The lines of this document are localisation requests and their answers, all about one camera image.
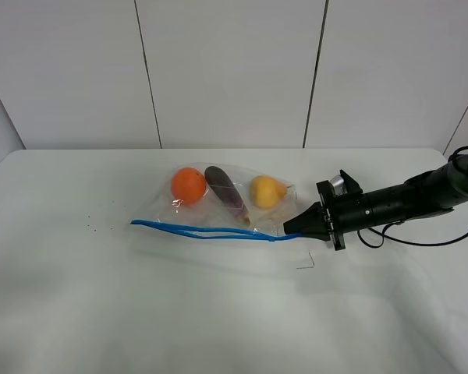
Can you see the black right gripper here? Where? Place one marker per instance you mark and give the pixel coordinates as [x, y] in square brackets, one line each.
[335, 214]

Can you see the clear zip bag blue zipper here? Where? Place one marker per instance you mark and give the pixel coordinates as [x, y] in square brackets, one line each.
[209, 219]

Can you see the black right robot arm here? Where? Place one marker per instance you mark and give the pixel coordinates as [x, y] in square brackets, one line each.
[430, 194]

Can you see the yellow pear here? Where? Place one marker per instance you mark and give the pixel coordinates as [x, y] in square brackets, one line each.
[266, 192]

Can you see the purple eggplant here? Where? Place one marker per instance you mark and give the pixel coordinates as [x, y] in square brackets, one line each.
[222, 186]

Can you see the orange fruit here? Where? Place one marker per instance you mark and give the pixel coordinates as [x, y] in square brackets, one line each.
[188, 186]

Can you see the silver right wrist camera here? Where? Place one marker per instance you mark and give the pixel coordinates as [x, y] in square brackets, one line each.
[338, 185]

